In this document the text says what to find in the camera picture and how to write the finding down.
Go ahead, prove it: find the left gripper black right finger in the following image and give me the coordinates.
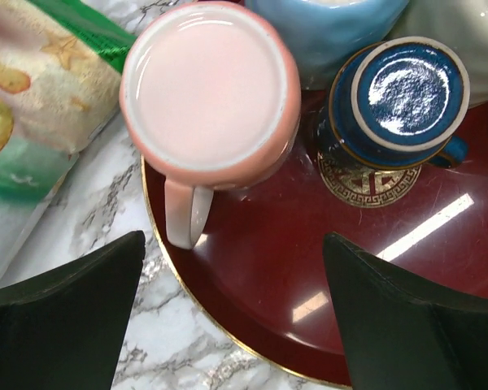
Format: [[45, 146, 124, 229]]
[[323, 232, 488, 389]]

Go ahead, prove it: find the green chips bag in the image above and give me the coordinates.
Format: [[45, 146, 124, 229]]
[[0, 1, 135, 279]]

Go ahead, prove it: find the round red lacquer tray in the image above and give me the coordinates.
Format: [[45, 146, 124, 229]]
[[142, 91, 488, 386]]

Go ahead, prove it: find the pink mug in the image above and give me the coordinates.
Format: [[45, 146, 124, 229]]
[[120, 1, 302, 249]]

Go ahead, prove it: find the cream mug black handle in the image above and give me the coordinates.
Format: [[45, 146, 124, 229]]
[[388, 0, 488, 107]]

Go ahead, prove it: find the light blue mug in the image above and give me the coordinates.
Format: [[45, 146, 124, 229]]
[[244, 0, 408, 90]]

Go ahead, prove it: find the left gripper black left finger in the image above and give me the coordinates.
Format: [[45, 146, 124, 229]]
[[0, 231, 146, 389]]

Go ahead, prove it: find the dark blue glazed mug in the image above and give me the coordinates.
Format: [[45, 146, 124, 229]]
[[313, 36, 470, 171]]

